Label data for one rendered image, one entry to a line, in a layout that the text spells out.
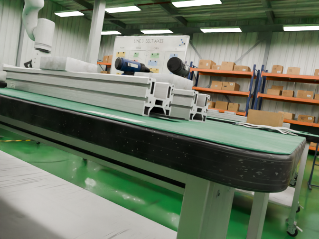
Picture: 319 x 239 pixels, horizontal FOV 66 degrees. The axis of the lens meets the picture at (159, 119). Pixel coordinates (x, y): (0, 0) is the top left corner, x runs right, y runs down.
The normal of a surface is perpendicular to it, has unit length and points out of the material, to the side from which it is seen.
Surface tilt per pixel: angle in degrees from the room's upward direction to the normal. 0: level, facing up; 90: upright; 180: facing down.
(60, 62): 90
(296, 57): 90
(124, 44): 90
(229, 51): 90
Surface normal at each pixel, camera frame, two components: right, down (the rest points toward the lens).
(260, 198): -0.52, -0.04
